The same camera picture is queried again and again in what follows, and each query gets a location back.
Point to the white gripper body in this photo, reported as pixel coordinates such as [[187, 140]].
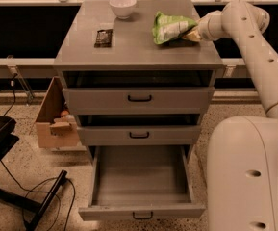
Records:
[[205, 28]]

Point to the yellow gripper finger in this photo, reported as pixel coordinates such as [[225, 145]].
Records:
[[192, 35]]

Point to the green rice chip bag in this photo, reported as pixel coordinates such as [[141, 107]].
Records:
[[170, 27]]

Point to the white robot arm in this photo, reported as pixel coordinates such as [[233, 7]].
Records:
[[242, 154]]

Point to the grey drawer cabinet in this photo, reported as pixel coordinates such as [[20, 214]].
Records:
[[133, 60]]

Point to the top grey drawer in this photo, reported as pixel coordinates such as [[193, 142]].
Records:
[[138, 101]]

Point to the grey drawer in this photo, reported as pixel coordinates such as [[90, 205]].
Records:
[[141, 183], [138, 101], [109, 130]]

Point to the middle grey drawer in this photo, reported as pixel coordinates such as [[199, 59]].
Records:
[[109, 130]]

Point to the bottom grey drawer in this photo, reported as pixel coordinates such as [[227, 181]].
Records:
[[141, 183]]

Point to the white ceramic bowl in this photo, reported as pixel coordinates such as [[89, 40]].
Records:
[[122, 8]]

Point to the dark snack packet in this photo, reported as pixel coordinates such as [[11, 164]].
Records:
[[103, 38]]

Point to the orange ball in box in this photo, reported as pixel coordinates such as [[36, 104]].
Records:
[[64, 113]]

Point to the cardboard box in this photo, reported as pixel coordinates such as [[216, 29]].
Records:
[[54, 131]]

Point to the grey metal railing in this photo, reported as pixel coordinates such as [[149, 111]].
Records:
[[20, 64]]

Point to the black chair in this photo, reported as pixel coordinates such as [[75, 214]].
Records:
[[37, 199]]

